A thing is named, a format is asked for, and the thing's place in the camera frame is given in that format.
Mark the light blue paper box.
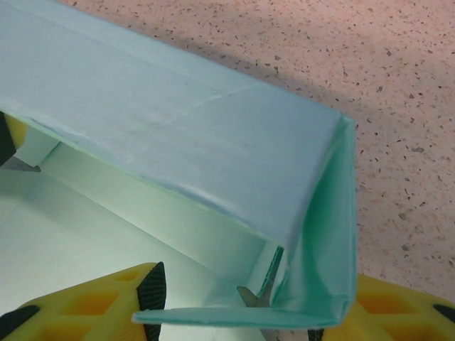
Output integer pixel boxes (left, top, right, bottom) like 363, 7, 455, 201
0, 0, 358, 341

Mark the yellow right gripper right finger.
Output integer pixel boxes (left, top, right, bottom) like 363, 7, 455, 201
308, 273, 455, 341

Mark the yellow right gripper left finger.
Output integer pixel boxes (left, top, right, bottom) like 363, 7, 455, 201
0, 261, 168, 341

